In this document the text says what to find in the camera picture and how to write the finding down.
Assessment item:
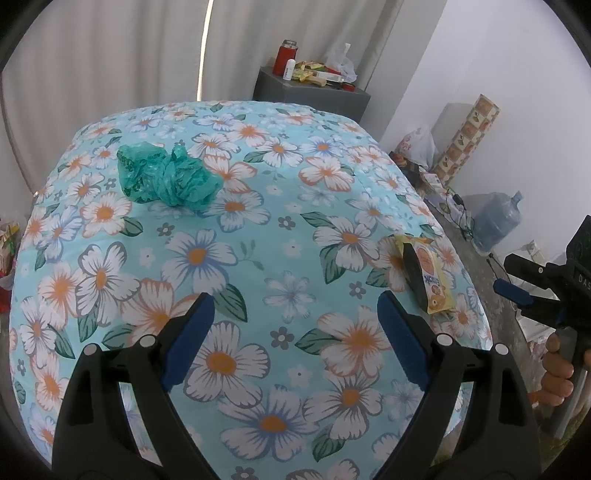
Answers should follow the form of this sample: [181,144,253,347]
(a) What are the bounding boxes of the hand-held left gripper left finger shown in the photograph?
[52,292,218,480]

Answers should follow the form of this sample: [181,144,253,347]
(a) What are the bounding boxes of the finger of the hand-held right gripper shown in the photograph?
[493,278,566,326]
[503,253,571,289]

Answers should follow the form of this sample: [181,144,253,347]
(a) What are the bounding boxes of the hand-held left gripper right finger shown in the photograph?
[376,292,541,480]

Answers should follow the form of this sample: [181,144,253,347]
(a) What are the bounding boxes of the orange yellow snack packet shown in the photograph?
[394,233,452,315]

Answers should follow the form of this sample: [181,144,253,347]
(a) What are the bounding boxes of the person's right hand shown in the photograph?
[541,333,575,407]

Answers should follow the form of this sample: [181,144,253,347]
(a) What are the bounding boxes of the blue water jug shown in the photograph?
[473,191,525,254]

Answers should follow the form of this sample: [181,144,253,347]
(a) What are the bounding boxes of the patterned roll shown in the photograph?
[434,93,501,185]

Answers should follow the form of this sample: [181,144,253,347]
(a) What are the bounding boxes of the green plastic bag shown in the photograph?
[116,143,222,210]

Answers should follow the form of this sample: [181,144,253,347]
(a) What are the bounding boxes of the dark brown bag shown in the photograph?
[390,152,426,185]

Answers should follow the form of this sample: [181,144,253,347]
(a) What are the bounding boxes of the white plastic bag red print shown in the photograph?
[399,126,439,167]

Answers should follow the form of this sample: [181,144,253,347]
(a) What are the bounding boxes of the floral blue tablecloth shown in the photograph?
[8,99,492,480]

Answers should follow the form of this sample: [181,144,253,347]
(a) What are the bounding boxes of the grey cabinet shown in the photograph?
[253,66,371,123]

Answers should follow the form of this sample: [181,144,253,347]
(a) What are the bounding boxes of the pile of small packets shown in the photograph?
[295,60,345,88]

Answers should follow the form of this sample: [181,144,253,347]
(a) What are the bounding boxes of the clear plastic bag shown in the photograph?
[325,43,358,81]

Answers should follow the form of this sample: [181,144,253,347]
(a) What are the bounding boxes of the white curtain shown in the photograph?
[2,0,451,217]

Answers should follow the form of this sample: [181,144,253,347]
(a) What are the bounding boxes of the red thermos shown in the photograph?
[273,40,297,77]

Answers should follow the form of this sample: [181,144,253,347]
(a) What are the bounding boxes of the black cable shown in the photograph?
[450,194,476,241]

